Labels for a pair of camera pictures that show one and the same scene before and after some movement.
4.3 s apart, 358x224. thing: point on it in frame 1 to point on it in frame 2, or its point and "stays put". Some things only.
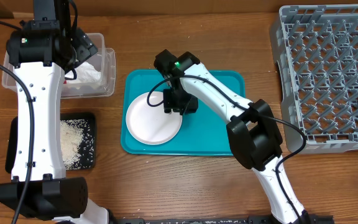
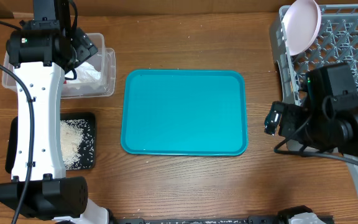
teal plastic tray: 204,132 stays put
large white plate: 151,125 to 301,23
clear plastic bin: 104,86 stays put
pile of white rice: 77,144 stays put
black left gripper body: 83,46 stays put
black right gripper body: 182,101 to 312,131
